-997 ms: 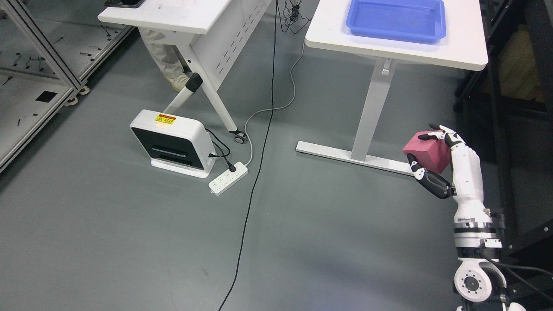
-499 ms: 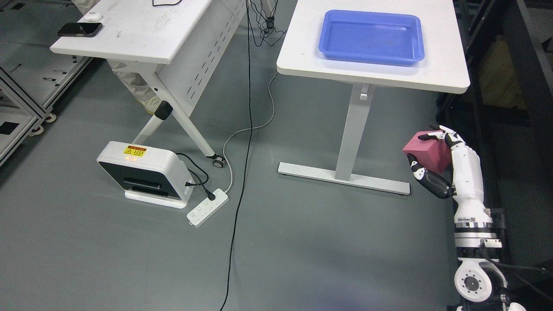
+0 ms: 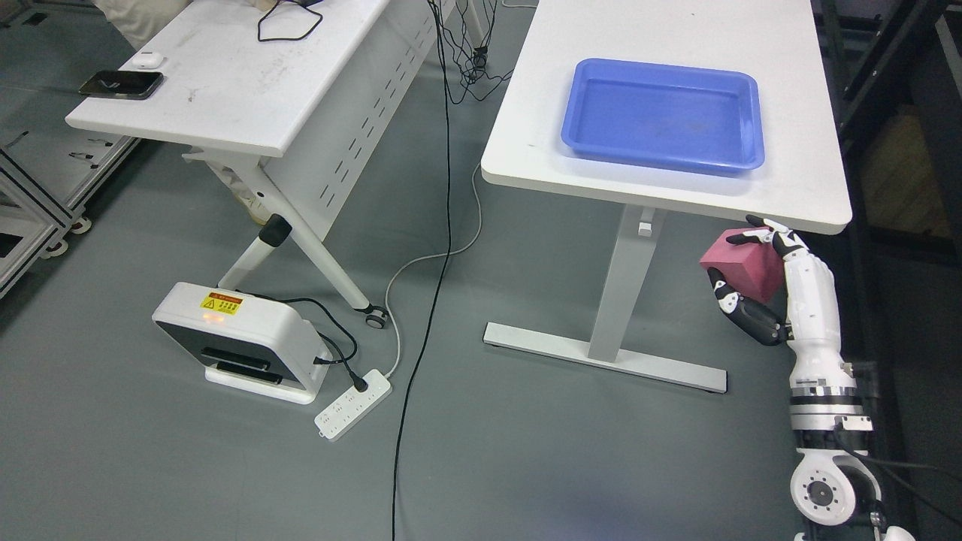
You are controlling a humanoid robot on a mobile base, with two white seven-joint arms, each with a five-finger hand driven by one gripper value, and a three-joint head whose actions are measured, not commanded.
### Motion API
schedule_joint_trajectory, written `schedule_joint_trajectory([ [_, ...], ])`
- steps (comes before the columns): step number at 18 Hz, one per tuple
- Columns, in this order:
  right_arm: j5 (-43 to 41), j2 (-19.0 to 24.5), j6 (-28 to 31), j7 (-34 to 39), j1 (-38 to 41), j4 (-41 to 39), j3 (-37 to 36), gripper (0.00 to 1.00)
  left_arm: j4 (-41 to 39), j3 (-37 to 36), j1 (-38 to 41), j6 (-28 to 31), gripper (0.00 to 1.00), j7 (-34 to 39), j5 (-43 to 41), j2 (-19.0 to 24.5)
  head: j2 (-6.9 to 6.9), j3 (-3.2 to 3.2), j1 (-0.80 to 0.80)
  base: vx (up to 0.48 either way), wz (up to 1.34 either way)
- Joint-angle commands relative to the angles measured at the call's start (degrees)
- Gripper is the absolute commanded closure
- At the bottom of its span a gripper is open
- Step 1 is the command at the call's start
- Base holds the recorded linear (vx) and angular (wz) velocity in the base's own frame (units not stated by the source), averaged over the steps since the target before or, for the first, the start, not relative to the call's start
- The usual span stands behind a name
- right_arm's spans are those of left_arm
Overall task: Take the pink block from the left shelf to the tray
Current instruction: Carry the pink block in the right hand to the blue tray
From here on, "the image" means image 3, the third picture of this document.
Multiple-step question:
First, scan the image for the white power strip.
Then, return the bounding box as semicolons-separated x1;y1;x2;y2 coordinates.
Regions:
315;370;392;442

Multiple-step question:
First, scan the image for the pink block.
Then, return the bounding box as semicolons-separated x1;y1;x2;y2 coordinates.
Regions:
700;228;785;304

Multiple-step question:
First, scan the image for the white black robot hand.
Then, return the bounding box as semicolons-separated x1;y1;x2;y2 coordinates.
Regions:
707;214;857;397

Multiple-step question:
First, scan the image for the black smartphone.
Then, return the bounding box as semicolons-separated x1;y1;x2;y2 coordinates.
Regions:
78;71;165;101

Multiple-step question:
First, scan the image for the black metal shelf left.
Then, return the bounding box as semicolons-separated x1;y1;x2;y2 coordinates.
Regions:
813;1;960;267

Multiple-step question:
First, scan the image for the white cable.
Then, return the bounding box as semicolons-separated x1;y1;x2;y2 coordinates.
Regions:
383;162;483;380

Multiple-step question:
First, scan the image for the white folding table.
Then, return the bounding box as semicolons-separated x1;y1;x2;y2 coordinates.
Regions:
65;1;456;328

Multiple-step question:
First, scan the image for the blue tray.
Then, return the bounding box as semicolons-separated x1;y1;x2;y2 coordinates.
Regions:
560;58;766;176

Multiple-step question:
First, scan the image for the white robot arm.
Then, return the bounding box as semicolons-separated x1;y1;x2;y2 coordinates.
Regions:
789;358;960;540

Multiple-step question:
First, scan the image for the white box device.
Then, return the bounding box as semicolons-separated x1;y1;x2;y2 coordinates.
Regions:
152;282;337;405

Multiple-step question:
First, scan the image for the white earbuds case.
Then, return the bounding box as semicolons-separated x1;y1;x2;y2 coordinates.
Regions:
131;51;165;71

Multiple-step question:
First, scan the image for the long black cable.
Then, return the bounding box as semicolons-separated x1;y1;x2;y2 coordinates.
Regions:
391;0;455;541

